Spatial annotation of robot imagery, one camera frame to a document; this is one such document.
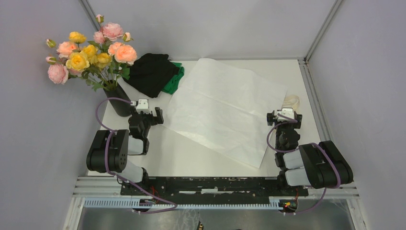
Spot cream printed ribbon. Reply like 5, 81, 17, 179
282, 95, 300, 111

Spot white paper bouquet wrap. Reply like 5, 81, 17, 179
163, 58, 287, 168

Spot peach rose stem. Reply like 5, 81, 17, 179
45, 39, 79, 58
107, 32, 138, 80

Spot yellow rose stem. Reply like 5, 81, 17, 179
65, 31, 113, 90

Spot pink rose stem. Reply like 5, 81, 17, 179
93, 14, 124, 45

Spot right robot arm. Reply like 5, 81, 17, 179
267, 108, 354, 196

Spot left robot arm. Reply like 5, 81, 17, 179
86, 107, 164, 195

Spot black cylindrical vase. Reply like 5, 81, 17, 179
103, 81, 133, 117

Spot pink roses in vase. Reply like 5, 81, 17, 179
46, 56, 90, 84

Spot green cloth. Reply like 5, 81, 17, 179
161, 62, 185, 95

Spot black cloth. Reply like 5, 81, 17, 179
124, 53, 180, 98

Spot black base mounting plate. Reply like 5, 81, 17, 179
138, 176, 309, 205

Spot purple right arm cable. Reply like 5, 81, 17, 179
266, 113, 342, 216

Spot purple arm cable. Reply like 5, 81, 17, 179
266, 113, 342, 216
95, 97, 180, 215

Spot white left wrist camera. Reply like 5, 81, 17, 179
130, 99, 151, 114

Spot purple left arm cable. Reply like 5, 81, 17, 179
95, 97, 180, 215

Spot white slotted cable duct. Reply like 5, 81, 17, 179
83, 198, 284, 210

